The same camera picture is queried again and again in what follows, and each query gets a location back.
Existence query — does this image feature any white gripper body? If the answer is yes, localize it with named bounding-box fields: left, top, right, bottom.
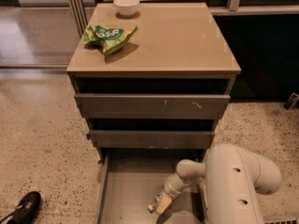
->
left=164, top=174, right=190, bottom=200

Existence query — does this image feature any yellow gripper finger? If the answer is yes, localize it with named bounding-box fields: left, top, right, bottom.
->
left=156, top=193, right=172, bottom=215

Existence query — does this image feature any clear plastic water bottle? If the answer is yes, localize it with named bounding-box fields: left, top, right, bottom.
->
left=148, top=191, right=165, bottom=214

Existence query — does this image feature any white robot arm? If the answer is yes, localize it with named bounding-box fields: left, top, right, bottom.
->
left=148, top=144, right=282, bottom=224

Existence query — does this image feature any bottom grey open drawer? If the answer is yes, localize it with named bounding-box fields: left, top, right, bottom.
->
left=96, top=148, right=207, bottom=224

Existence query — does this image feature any middle grey drawer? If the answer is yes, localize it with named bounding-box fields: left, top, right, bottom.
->
left=88, top=130, right=215, bottom=149

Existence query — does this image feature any grey drawer cabinet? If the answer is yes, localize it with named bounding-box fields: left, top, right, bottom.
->
left=67, top=3, right=241, bottom=160

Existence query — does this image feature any top grey drawer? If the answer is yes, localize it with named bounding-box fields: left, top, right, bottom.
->
left=75, top=93, right=230, bottom=119

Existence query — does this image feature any floor vent grille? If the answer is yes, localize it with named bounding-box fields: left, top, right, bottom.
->
left=264, top=217, right=299, bottom=224

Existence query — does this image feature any black shoe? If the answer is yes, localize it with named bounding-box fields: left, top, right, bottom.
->
left=0, top=191, right=42, bottom=224

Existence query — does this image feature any small dark floor object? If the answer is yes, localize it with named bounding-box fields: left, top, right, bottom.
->
left=283, top=92, right=299, bottom=110

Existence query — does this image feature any green crumpled snack bag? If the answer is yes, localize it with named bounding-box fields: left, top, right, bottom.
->
left=83, top=25, right=138, bottom=56

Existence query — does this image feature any white ceramic bowl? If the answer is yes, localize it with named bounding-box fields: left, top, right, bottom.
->
left=113, top=0, right=140, bottom=17

